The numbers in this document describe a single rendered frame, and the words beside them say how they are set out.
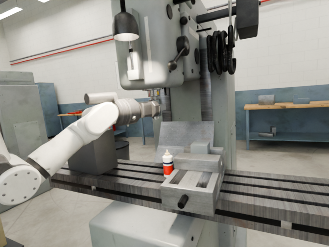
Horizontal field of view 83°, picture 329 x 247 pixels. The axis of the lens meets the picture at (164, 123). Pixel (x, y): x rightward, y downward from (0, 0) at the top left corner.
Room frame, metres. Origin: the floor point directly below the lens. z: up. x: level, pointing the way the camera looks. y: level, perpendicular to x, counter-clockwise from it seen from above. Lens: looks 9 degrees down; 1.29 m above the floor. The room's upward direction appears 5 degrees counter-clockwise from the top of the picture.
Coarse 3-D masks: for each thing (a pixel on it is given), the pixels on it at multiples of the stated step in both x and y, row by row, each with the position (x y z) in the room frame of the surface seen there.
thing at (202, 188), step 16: (224, 160) 0.69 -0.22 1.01; (176, 176) 0.55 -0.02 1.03; (192, 176) 0.54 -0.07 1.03; (208, 176) 0.53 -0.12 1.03; (176, 192) 0.48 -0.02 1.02; (192, 192) 0.46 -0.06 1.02; (208, 192) 0.45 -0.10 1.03; (176, 208) 0.48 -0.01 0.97; (192, 208) 0.46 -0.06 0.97; (208, 208) 0.45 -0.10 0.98
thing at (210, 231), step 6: (204, 222) 0.71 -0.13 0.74; (210, 222) 0.81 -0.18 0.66; (216, 222) 0.95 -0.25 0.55; (204, 228) 0.70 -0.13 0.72; (210, 228) 0.80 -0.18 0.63; (216, 228) 0.94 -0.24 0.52; (204, 234) 0.70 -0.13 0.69; (210, 234) 0.80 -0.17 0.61; (216, 234) 0.93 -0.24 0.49; (198, 240) 0.62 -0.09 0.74; (204, 240) 0.69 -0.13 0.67; (210, 240) 0.79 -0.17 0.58; (216, 240) 0.93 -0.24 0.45; (198, 246) 0.62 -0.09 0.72; (204, 246) 0.69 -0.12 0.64; (210, 246) 0.78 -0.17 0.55; (216, 246) 0.92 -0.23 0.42
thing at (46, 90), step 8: (40, 88) 6.65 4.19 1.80; (48, 88) 6.92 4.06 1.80; (40, 96) 6.63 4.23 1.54; (48, 96) 6.87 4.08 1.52; (48, 104) 6.82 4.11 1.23; (56, 104) 7.09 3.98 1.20; (48, 112) 6.78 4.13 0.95; (56, 112) 7.04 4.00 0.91; (48, 120) 6.73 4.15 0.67; (56, 120) 7.00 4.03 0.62; (48, 128) 6.68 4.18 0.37; (56, 128) 6.94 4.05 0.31; (48, 136) 6.63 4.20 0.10
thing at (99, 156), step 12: (108, 132) 0.84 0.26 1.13; (96, 144) 0.78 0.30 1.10; (108, 144) 0.83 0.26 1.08; (72, 156) 0.85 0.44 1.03; (84, 156) 0.80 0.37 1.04; (96, 156) 0.77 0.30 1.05; (108, 156) 0.82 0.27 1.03; (72, 168) 0.86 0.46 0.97; (84, 168) 0.81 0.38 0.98; (96, 168) 0.77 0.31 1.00; (108, 168) 0.81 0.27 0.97
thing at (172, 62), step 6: (180, 36) 0.72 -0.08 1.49; (186, 36) 0.72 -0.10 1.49; (180, 42) 0.70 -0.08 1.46; (186, 42) 0.71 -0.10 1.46; (180, 48) 0.70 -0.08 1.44; (186, 48) 0.71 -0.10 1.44; (180, 54) 0.65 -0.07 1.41; (186, 54) 0.72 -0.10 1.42; (174, 60) 0.61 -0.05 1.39; (168, 66) 0.58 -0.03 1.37; (174, 66) 0.58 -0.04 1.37
